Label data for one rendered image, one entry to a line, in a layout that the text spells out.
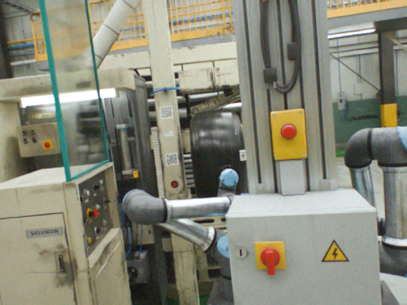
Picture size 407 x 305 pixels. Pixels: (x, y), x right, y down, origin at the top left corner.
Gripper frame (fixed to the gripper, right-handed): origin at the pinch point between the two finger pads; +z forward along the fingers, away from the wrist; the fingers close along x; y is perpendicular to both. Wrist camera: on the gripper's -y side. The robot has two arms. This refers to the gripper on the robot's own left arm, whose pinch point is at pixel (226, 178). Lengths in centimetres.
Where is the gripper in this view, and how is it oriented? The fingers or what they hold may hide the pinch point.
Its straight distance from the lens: 189.0
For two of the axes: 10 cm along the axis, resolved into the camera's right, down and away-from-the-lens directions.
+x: -9.9, 1.0, 0.3
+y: -1.0, -9.9, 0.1
